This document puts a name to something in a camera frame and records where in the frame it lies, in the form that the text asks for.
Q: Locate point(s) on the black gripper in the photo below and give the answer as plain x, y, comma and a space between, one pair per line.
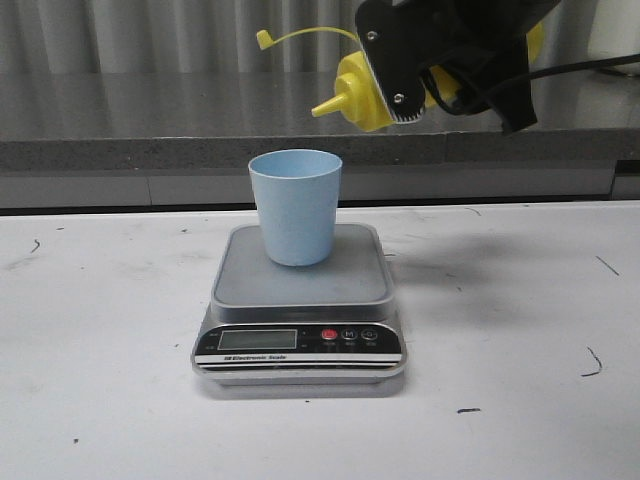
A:
470, 32

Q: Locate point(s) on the yellow squeeze bottle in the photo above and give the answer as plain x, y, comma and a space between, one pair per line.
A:
356, 95

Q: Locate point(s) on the light blue plastic cup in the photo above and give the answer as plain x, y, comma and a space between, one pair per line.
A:
296, 193

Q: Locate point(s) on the silver digital kitchen scale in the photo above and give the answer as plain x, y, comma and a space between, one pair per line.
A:
334, 322

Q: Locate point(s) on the white appliance on counter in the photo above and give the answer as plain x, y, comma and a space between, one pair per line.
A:
614, 30

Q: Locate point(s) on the grey stone counter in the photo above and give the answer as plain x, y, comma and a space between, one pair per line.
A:
173, 141

